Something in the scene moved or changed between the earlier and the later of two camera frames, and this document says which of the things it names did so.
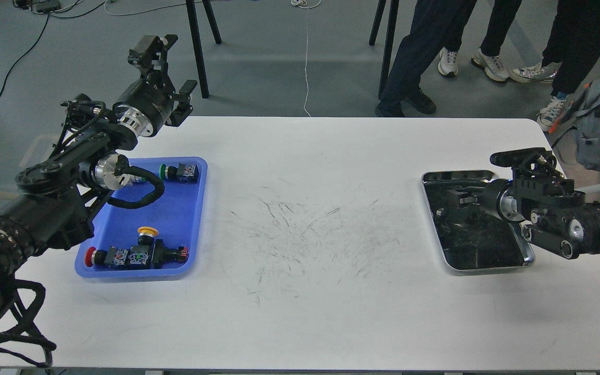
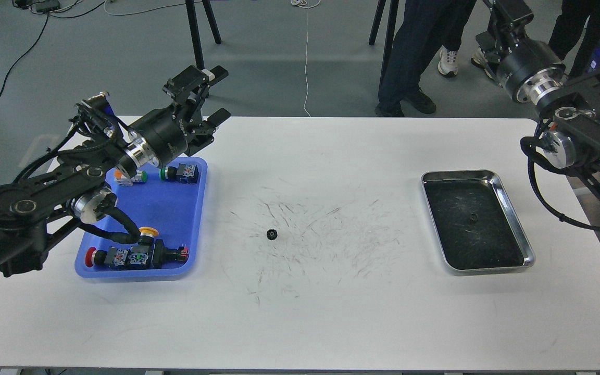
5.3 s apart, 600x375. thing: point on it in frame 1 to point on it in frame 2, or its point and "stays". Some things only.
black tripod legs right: (389, 40) stays
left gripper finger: (150, 53) to (194, 80)
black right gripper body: (537, 184) to (530, 71)
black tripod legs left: (192, 19) stays
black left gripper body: (146, 104) to (163, 134)
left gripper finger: (184, 108) to (205, 131)
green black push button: (185, 173) stays
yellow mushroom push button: (146, 235) stays
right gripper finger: (465, 198) to (489, 49)
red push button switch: (113, 256) stays
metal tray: (472, 240) stays
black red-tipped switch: (155, 255) stays
